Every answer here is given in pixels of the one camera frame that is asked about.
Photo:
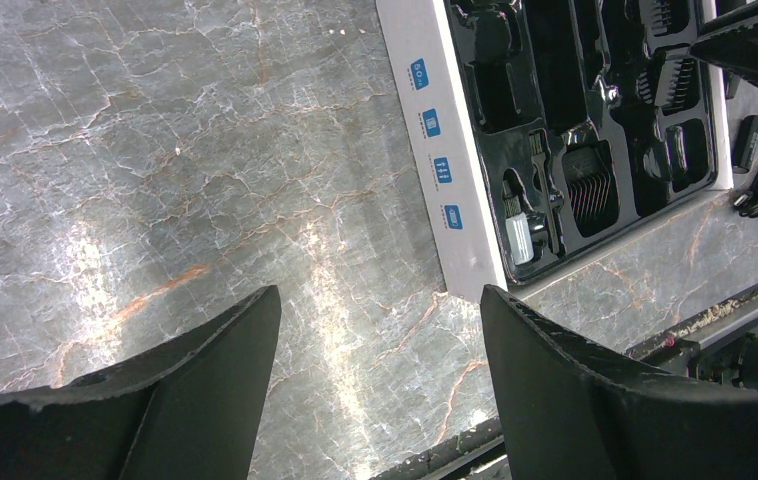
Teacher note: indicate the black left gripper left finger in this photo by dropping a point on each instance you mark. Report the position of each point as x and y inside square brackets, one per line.
[189, 408]

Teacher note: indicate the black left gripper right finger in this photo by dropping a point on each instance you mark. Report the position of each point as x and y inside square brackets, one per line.
[571, 408]

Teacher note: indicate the black comb guard slot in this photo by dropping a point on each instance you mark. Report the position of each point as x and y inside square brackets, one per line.
[670, 77]
[664, 17]

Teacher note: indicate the small black cylinder adapter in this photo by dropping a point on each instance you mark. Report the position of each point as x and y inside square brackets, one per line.
[745, 145]

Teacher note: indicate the small white oil bottle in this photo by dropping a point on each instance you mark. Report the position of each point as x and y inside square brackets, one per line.
[520, 239]

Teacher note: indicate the black comb in tray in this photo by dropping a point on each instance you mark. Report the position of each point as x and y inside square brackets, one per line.
[592, 187]

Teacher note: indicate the white clipper kit box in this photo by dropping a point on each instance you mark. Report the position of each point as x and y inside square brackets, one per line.
[476, 77]

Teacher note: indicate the black cleaning brush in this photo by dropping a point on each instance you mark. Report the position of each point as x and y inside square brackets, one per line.
[540, 156]

